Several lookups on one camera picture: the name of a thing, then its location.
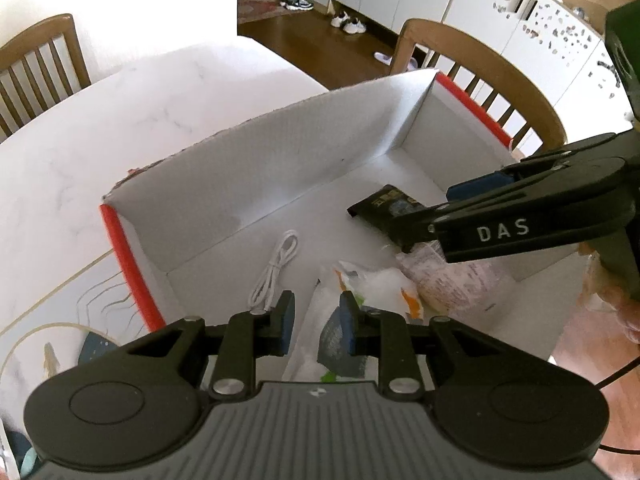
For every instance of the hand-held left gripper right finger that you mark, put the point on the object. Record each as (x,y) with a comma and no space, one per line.
(348,320)

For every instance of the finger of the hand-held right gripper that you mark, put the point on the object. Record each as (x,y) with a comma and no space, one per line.
(475,185)
(415,225)

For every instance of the patterned door rug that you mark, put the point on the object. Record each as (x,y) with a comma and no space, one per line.
(257,7)

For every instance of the white slippers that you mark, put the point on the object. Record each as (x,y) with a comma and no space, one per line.
(384,57)

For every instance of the person's right hand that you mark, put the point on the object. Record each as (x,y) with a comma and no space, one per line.
(630,322)

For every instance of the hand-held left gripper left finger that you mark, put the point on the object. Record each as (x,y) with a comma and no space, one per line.
(287,317)

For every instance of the white slipper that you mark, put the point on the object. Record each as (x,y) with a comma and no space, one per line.
(411,64)

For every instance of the white marble desktop table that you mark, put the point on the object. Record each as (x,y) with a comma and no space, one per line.
(100,160)

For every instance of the white cardboard box red edges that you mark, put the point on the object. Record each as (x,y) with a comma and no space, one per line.
(300,160)

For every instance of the wooden slat-back chair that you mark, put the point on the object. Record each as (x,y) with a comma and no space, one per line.
(30,70)
(500,60)

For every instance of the white sneaker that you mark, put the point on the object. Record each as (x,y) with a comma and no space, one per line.
(340,20)
(356,26)

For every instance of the clear plastic bag printed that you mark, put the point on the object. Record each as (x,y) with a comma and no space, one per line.
(460,280)

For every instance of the black snack packet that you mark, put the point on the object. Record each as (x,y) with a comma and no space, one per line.
(385,205)

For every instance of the white printed tissue pack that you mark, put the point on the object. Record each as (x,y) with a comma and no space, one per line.
(385,285)

